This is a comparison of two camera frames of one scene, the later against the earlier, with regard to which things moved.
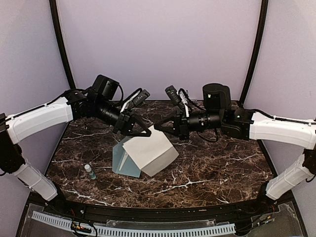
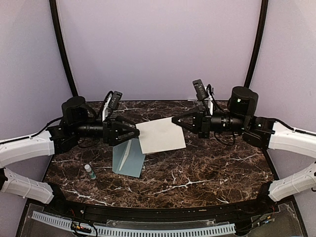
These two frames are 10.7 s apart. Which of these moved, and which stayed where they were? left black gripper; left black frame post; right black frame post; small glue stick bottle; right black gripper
Moved: left black gripper; right black gripper
Stayed: small glue stick bottle; right black frame post; left black frame post
